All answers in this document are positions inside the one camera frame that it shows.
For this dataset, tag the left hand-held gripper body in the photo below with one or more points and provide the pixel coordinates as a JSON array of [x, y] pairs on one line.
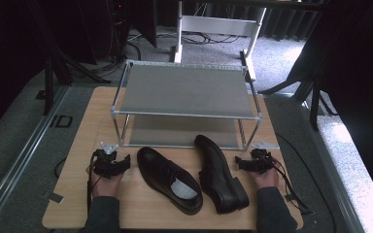
[[105, 161]]

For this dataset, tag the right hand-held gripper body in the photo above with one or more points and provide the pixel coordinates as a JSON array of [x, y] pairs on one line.
[[261, 160]]

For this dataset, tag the black leather shoe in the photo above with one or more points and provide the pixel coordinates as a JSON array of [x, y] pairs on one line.
[[215, 168], [162, 173]]

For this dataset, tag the grey fabric metal shoe rack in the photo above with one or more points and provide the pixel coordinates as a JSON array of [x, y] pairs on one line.
[[184, 90]]

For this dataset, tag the person's right hand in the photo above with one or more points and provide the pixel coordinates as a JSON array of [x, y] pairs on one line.
[[266, 179]]

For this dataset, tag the person's left hand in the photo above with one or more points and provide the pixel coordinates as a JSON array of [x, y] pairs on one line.
[[105, 186]]

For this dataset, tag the grey tape piece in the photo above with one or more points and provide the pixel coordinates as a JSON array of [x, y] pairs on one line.
[[54, 196]]

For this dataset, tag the black metal stand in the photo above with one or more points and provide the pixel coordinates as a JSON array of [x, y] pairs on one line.
[[314, 93], [53, 61]]

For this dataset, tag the aluminium floor rail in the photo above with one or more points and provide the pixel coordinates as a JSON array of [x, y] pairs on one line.
[[22, 155], [333, 168]]

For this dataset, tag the white desk frame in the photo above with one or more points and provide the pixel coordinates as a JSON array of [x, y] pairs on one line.
[[218, 25]]

